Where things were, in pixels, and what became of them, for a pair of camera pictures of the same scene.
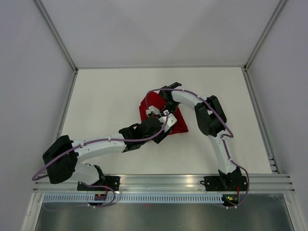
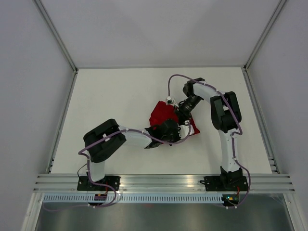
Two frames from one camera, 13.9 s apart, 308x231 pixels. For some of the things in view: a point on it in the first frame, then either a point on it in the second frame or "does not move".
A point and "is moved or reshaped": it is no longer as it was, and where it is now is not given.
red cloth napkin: [154, 99] is moved or reshaped
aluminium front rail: [263, 183] does not move
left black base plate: [112, 182] does not move
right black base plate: [225, 183] does not move
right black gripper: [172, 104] -> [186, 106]
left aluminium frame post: [57, 34] does not move
